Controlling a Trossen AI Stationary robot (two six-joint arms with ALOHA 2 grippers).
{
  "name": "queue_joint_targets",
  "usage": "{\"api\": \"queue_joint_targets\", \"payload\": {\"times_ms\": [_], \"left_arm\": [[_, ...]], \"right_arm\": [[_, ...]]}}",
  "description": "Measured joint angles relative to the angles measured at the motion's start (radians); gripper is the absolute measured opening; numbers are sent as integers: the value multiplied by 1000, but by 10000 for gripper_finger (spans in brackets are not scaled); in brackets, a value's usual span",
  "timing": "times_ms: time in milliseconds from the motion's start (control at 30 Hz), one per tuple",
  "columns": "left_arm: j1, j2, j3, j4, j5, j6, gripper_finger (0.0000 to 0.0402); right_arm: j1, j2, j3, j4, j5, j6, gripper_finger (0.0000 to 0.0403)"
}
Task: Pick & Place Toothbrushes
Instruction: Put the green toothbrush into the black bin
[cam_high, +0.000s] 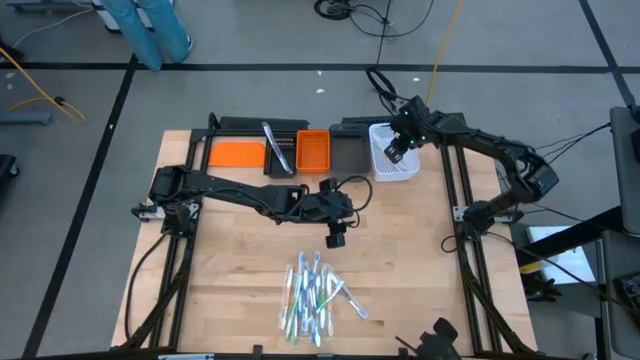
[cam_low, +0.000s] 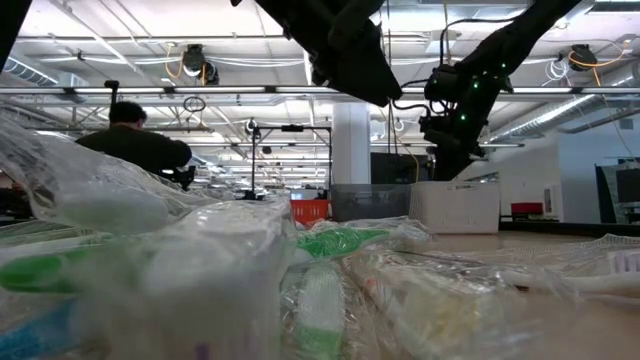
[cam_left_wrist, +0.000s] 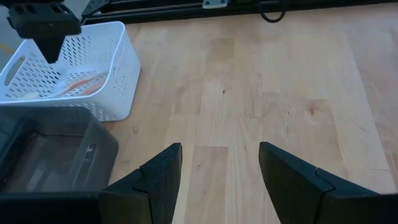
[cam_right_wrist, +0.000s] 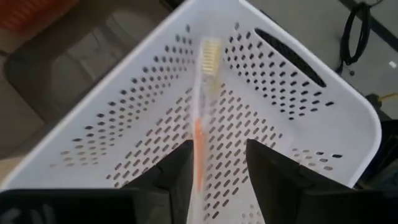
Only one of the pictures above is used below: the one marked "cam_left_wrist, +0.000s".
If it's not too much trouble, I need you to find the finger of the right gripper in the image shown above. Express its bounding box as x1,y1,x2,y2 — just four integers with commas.
35,36,65,64

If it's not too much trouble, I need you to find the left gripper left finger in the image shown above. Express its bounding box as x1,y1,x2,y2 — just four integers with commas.
0,142,183,224

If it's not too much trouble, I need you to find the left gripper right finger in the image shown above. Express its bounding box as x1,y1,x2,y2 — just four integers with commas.
259,141,398,224

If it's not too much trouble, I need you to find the orange toothbrush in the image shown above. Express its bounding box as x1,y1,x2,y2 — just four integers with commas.
79,71,108,97
46,73,94,98

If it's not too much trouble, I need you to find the grey translucent bin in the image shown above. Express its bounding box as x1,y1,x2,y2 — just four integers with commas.
0,105,120,194

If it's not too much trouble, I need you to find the white perforated basket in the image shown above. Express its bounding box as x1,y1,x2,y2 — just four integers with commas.
0,21,142,123

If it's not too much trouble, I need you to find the silver frame bracket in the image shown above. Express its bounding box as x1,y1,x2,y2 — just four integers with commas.
202,0,229,10

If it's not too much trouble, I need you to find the black looped cable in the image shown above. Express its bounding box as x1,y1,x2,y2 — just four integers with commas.
257,0,289,24

